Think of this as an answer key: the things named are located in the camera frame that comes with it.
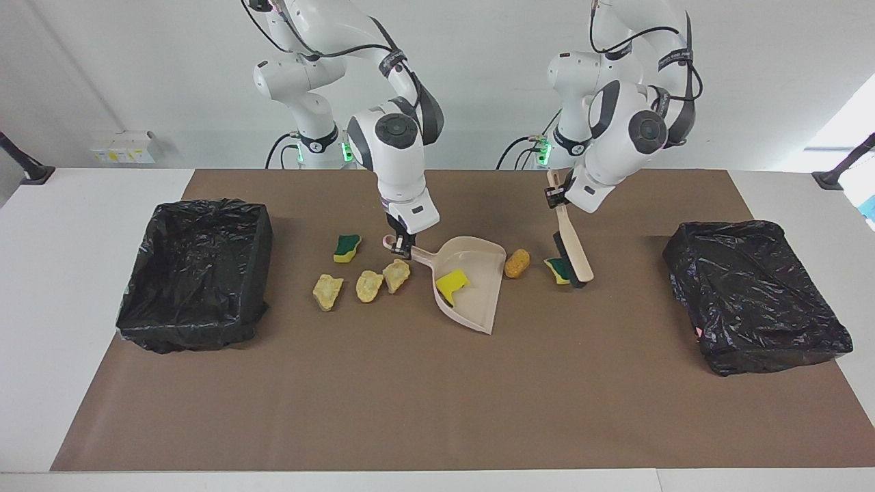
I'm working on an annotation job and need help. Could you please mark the yellow notched sponge piece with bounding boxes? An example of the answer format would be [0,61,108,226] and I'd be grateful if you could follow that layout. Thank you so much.
[435,269,471,308]

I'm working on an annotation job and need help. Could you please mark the beige hand brush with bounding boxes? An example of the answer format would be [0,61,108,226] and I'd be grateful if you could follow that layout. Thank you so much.
[546,169,595,289]

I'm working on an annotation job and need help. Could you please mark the beige plastic dustpan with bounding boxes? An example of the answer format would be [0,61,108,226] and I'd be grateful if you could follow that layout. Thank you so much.
[383,234,507,336]

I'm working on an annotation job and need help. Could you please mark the black bag lined bin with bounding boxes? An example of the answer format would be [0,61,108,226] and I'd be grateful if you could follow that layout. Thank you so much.
[115,199,274,355]

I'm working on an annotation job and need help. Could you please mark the black lined bin pink spot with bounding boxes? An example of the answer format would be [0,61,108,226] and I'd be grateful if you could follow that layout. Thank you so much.
[662,219,854,377]

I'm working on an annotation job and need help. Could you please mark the beige foam chunk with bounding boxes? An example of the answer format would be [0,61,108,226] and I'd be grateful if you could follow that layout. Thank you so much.
[312,274,345,312]
[382,258,412,295]
[355,270,386,304]

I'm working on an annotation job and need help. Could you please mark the green topped yellow sponge piece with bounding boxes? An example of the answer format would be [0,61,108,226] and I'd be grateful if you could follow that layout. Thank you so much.
[333,234,362,264]

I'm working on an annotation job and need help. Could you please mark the brown table mat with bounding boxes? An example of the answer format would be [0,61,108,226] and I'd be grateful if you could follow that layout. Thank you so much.
[51,169,875,472]

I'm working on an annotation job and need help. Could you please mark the black left base cable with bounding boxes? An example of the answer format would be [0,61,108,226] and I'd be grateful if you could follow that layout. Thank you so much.
[498,134,548,170]

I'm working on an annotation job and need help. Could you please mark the black base cable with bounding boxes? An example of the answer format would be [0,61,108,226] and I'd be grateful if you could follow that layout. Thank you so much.
[265,133,302,169]
[498,134,548,170]

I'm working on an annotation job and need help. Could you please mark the black right base cable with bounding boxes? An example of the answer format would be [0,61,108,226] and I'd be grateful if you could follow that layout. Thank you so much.
[265,133,302,169]

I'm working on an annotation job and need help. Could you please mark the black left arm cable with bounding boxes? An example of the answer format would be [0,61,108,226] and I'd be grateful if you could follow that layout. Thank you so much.
[589,0,705,148]

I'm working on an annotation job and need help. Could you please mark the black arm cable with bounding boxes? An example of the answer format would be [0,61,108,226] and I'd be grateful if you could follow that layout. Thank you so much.
[239,0,445,148]
[589,0,705,148]

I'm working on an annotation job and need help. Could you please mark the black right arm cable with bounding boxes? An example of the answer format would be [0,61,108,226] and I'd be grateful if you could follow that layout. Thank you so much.
[239,0,445,148]

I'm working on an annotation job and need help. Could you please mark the black camera stand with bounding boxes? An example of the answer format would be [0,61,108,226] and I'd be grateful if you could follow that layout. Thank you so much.
[0,131,56,186]
[812,133,875,191]

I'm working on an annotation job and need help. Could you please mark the white wall box yellow labels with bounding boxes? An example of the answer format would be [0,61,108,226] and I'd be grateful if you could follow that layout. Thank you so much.
[91,131,157,165]

